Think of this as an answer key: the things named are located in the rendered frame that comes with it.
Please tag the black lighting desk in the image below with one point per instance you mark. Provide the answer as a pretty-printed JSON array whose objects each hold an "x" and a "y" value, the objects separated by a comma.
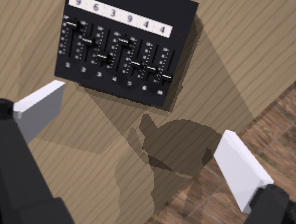
[{"x": 154, "y": 33}]

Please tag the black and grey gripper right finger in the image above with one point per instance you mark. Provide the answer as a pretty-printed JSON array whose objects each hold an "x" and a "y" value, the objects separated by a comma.
[{"x": 247, "y": 180}]

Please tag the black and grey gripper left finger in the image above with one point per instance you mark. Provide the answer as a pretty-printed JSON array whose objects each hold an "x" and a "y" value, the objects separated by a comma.
[{"x": 25, "y": 197}]

